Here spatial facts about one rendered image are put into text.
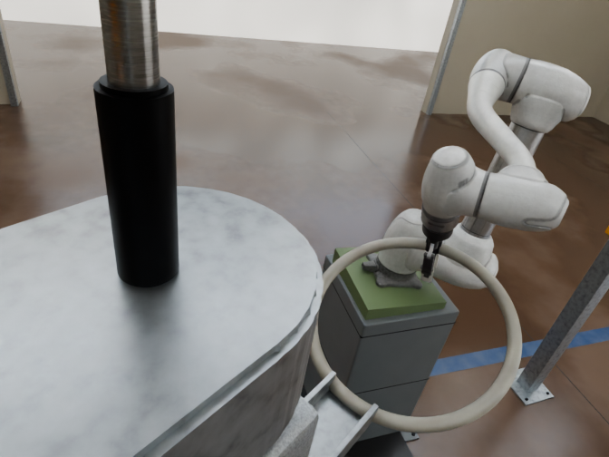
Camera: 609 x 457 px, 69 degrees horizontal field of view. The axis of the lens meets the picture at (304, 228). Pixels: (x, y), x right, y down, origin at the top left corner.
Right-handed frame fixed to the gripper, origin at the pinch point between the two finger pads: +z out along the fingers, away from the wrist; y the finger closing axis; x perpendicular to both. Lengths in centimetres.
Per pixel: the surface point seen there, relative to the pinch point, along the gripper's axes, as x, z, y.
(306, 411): 0, -65, 64
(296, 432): 0, -65, 66
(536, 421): 63, 141, -27
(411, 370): 1, 73, 0
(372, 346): -14, 48, 8
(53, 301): -13, -84, 69
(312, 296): 0, -79, 61
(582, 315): 63, 91, -63
